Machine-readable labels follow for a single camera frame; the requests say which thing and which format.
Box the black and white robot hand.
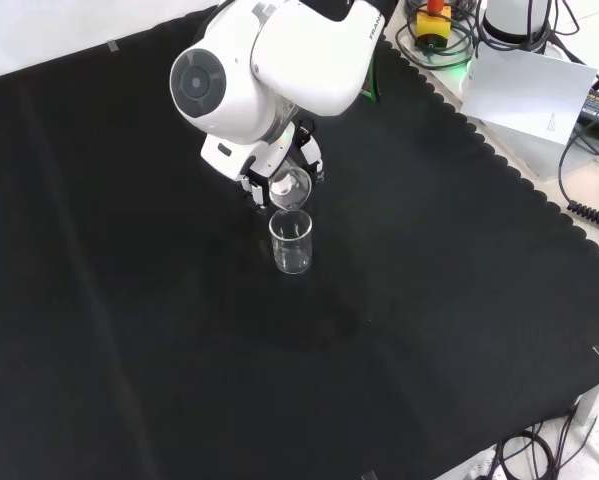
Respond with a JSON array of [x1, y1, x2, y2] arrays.
[[237, 118, 327, 212]]

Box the wide clear glass beaker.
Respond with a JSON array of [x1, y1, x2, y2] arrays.
[[267, 166, 314, 214]]

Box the tall clear glass beaker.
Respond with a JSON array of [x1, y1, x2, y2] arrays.
[[267, 208, 315, 277]]

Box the yellow stop button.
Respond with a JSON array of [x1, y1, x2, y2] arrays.
[[414, 0, 453, 52]]

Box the black bench cloth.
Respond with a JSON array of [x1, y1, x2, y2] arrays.
[[0, 0, 599, 480]]

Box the pale white board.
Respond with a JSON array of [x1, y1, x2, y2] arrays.
[[458, 43, 599, 148]]

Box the grey box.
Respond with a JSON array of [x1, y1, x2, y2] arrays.
[[461, 113, 580, 182]]

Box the white wrist camera shell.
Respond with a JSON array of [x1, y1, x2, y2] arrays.
[[200, 133, 256, 182]]

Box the green cable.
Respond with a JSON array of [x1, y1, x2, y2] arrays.
[[361, 49, 383, 104]]

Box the black cable loop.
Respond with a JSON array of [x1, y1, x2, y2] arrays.
[[394, 0, 481, 70]]

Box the black thin cable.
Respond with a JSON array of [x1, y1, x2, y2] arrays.
[[557, 122, 599, 211]]

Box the black floor cables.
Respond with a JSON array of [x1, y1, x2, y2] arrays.
[[492, 412, 599, 480]]

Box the grey metal bracket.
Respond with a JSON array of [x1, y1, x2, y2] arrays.
[[572, 373, 599, 427]]

